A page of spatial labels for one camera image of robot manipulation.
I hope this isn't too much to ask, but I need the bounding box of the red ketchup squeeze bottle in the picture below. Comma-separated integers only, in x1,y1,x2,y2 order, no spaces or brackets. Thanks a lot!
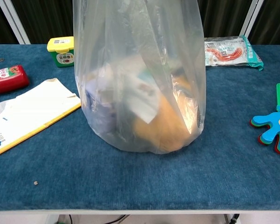
0,64,30,95

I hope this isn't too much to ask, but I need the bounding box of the orange round bread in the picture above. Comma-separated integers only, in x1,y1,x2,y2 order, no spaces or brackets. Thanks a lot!
133,74,200,154

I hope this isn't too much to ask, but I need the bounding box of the clear plastic bag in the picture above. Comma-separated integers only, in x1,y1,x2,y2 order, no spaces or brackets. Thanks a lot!
72,0,206,154

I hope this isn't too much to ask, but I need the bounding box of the black cable under table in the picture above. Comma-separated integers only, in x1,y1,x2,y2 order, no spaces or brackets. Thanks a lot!
69,214,129,224

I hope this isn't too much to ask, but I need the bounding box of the green tub with yellow lid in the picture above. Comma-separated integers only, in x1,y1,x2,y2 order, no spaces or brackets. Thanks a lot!
47,36,75,68

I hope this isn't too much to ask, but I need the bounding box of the white frame post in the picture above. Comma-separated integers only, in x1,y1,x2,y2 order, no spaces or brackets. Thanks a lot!
0,0,31,45
241,0,265,38

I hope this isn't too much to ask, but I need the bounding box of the white table frame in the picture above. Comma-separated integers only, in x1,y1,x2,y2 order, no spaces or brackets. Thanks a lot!
0,209,280,224

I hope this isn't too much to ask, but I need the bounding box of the black pleated curtain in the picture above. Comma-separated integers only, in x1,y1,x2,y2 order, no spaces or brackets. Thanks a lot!
248,0,280,45
198,0,251,38
0,0,21,45
12,0,75,45

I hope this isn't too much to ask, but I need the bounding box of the white yellow paper envelope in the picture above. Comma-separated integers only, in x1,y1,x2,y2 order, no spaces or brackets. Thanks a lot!
0,78,82,155

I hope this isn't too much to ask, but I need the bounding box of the teal snack packet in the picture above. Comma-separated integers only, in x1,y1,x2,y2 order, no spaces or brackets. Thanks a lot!
204,35,264,71

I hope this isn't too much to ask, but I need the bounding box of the blue hand clapper toy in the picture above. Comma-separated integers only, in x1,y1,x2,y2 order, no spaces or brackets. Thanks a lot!
249,83,280,155

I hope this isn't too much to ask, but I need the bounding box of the blue felt table cover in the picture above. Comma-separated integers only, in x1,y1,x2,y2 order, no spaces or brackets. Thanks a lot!
0,44,280,212

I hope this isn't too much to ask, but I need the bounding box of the white carton in bag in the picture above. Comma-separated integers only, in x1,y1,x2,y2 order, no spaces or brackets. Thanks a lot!
121,70,161,124

